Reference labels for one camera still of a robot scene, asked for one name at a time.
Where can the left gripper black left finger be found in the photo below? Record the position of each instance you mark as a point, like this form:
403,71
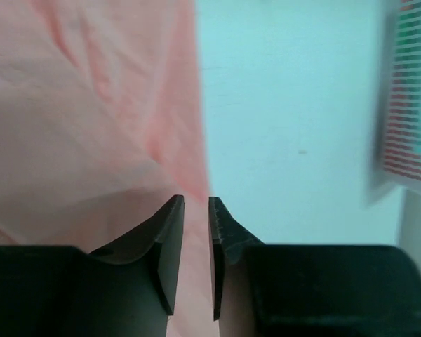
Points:
125,288

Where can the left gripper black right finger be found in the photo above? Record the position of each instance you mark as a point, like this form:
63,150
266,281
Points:
264,289

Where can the salmon pink t shirt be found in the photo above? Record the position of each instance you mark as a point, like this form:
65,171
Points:
100,124

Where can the white plastic basket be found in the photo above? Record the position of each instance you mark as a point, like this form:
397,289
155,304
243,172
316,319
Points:
396,158

